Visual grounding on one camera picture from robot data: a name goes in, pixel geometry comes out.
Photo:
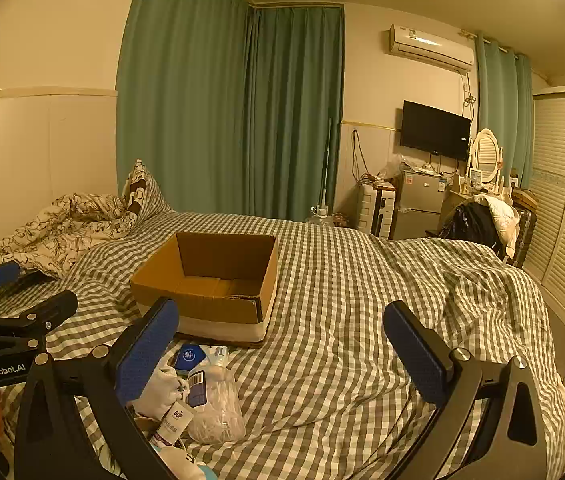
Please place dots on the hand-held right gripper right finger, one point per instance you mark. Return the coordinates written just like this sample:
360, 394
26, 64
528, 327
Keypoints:
412, 345

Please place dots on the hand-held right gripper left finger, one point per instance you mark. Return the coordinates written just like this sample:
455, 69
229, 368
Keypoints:
147, 355

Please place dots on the white sock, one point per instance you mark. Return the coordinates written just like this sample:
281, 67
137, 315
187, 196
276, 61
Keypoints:
162, 390

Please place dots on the round blue cream tin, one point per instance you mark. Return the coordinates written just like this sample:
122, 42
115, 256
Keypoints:
190, 357

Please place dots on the white labelled tube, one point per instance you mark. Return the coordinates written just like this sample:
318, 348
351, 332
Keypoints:
175, 422

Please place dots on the brown cardboard box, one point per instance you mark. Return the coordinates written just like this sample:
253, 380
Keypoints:
212, 305

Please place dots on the clear bag of cotton swabs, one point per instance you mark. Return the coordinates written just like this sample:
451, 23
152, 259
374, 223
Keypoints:
217, 410

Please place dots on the floral duvet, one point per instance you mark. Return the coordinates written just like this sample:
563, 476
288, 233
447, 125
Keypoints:
52, 230

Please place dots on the silver small fridge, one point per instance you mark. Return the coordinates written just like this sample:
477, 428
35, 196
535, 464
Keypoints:
420, 210

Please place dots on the black jacket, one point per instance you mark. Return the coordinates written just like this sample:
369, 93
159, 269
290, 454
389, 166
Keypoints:
474, 225

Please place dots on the white suitcase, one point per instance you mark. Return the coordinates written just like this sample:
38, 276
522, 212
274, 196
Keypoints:
375, 210

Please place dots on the brown patterned pillow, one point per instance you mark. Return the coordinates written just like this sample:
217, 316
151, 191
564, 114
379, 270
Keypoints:
145, 195

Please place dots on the wooden dressing table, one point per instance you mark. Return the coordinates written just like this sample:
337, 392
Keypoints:
454, 200

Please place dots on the clear plastic water bottle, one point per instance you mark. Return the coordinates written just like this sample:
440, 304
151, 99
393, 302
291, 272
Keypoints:
320, 216

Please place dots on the clear plastic bag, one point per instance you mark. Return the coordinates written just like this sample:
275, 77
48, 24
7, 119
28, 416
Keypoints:
395, 167

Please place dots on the white oval mirror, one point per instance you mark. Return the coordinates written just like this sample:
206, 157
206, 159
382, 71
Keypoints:
486, 152

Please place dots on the wide green curtain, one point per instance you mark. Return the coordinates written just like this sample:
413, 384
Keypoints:
182, 100

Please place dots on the narrow green curtain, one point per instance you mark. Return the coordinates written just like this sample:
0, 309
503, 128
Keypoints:
502, 110

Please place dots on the green corner curtain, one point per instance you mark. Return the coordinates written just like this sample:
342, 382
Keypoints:
297, 110

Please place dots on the white air conditioner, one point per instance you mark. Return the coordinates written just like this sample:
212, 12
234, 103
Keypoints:
427, 47

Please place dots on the black wall television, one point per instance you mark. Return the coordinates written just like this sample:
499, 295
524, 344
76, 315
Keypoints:
435, 130

